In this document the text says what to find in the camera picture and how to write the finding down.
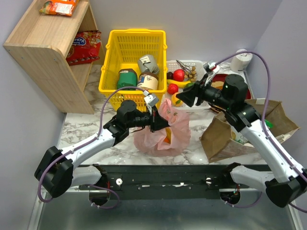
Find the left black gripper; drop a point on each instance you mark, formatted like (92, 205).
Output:
(154, 120)

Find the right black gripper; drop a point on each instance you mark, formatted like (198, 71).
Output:
(198, 93)

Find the banana bunch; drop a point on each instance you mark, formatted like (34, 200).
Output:
(168, 133)

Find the pink peach plastic bag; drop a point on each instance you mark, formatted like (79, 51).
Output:
(153, 143)

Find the brown paper grocery bag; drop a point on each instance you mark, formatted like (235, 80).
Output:
(218, 139)

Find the green white chips bag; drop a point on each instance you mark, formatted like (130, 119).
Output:
(238, 137)

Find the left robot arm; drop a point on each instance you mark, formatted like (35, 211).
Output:
(55, 170)

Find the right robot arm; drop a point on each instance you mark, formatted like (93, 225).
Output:
(287, 179)

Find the green bell pepper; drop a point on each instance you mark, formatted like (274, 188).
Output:
(189, 85)

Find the single yellow banana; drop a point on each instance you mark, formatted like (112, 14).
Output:
(180, 84)

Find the brown longan bunch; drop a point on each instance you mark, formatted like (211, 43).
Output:
(190, 73)

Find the red strawberry fruit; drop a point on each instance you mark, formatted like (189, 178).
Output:
(172, 88)

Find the red apple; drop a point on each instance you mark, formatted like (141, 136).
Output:
(179, 75)

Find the bread slice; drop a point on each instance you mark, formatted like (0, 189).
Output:
(218, 84)

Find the dark purple plum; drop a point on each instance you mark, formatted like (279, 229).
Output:
(169, 75)

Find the red round plate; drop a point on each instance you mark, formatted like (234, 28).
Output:
(222, 77)

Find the white plastic fruit basket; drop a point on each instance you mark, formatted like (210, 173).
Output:
(172, 65)

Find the green wrapped package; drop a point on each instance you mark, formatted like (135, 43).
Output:
(127, 78)

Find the grey wrapped package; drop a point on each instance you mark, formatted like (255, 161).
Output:
(147, 63)

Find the toilet paper roll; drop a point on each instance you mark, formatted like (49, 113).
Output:
(240, 62)

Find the yellow plastic basket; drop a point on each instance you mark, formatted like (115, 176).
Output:
(123, 50)

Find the red snack bag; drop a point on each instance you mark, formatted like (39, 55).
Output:
(85, 48)

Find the wooden shelf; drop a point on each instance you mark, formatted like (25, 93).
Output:
(40, 44)

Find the orange snack packet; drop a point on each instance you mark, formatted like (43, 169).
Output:
(59, 7)

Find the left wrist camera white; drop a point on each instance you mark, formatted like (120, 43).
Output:
(150, 100)

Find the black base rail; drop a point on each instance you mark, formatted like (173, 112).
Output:
(153, 182)

